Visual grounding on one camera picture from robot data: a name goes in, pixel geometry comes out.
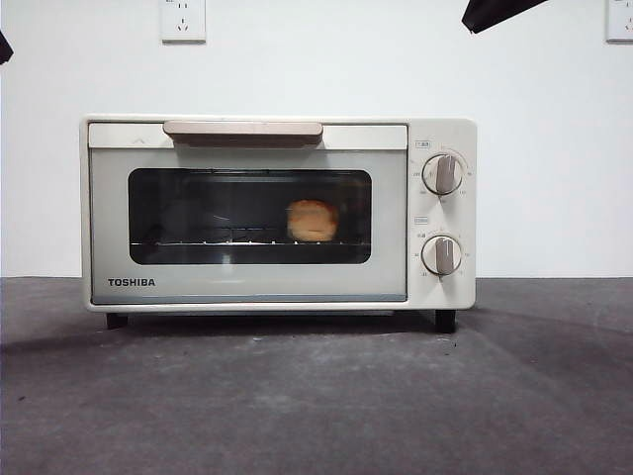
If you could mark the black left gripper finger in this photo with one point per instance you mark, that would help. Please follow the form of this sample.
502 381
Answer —
4 49

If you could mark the white oven knob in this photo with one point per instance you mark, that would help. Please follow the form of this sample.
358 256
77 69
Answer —
441 255
443 174

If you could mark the white Toshiba toaster oven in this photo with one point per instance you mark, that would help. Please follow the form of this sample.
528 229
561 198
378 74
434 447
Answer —
450 131

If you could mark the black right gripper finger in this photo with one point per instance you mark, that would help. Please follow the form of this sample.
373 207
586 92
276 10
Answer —
489 12

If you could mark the golden bread loaf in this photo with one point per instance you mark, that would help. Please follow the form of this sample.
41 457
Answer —
312 221

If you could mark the white wall socket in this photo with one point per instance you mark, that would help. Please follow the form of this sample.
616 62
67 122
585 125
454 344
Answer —
620 22
182 22

